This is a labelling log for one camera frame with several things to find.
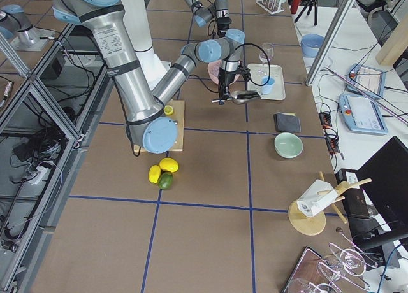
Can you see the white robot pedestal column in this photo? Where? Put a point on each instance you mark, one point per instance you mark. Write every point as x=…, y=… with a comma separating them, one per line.
x=137, y=26

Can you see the aluminium frame post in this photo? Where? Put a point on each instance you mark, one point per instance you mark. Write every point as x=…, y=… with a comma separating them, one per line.
x=330, y=36

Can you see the yellow lemon upper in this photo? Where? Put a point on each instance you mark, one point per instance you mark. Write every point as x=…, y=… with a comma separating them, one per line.
x=169, y=164

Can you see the half lemon slice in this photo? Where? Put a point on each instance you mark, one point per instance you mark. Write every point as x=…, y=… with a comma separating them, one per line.
x=168, y=110

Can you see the teach pendant tablet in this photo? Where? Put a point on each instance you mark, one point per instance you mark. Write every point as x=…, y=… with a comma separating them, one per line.
x=361, y=115
x=367, y=79

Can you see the blue bowl on desk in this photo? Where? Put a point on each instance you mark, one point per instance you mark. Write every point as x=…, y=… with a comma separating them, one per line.
x=310, y=44

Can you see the cream serving tray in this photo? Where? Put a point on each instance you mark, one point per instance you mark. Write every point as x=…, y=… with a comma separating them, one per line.
x=278, y=92

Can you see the green lime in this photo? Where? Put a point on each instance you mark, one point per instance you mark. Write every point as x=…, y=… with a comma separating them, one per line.
x=165, y=180

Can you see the mint green bowl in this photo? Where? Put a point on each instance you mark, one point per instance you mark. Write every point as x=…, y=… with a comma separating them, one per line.
x=288, y=145

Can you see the white carton on stand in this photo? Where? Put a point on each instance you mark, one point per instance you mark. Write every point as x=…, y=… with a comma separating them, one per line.
x=316, y=198

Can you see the silver metal ice scoop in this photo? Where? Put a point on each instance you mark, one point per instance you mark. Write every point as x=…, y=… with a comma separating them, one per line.
x=238, y=97

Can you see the dark grey folded cloth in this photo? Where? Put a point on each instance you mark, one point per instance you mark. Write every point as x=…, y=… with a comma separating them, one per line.
x=287, y=123

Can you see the pink bowl with ice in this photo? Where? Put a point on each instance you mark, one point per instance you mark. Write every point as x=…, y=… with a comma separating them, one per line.
x=213, y=71

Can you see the clear wine glass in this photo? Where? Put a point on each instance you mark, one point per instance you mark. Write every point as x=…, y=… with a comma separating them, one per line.
x=265, y=57

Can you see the yellow lemon left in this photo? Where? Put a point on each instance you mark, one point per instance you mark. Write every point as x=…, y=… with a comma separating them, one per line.
x=154, y=174

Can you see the wooden cup stand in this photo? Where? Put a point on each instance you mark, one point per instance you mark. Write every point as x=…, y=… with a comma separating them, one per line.
x=311, y=226

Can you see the yellow lemon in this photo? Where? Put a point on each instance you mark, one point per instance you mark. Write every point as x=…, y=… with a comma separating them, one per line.
x=169, y=164
x=154, y=174

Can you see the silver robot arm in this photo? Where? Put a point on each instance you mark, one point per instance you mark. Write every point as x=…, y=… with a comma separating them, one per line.
x=218, y=10
x=121, y=31

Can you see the light blue cup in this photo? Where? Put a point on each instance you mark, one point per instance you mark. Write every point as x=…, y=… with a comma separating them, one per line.
x=267, y=84

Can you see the near teach pendant tablet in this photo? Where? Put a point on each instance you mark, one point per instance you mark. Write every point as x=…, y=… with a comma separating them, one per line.
x=361, y=115

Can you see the far teach pendant tablet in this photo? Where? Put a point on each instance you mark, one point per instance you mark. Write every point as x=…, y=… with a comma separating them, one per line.
x=367, y=79

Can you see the black tripod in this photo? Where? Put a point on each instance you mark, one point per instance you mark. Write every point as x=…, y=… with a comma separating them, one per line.
x=310, y=4

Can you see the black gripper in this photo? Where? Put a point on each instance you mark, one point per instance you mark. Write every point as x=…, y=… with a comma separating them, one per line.
x=222, y=21
x=227, y=77

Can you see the wooden cutting board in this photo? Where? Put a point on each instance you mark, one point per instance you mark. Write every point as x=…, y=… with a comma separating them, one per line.
x=178, y=124

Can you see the upturned wine glasses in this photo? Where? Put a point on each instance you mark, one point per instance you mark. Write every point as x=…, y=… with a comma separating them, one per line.
x=341, y=269

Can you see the black monitor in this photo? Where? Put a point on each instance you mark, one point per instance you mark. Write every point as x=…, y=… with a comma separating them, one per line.
x=387, y=169

